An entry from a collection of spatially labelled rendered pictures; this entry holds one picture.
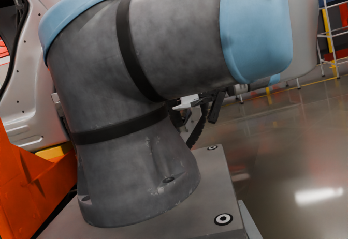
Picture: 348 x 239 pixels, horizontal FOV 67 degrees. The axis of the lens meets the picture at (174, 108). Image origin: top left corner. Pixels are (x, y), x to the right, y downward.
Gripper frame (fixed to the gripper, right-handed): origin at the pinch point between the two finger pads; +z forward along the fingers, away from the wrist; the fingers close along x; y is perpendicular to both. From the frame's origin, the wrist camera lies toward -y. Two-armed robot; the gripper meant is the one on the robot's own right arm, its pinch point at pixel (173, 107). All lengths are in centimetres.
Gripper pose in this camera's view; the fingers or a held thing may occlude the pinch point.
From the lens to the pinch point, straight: 87.4
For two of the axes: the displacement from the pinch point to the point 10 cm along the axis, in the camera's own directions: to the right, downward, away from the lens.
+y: -2.7, -9.5, -1.5
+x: 0.1, 1.5, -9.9
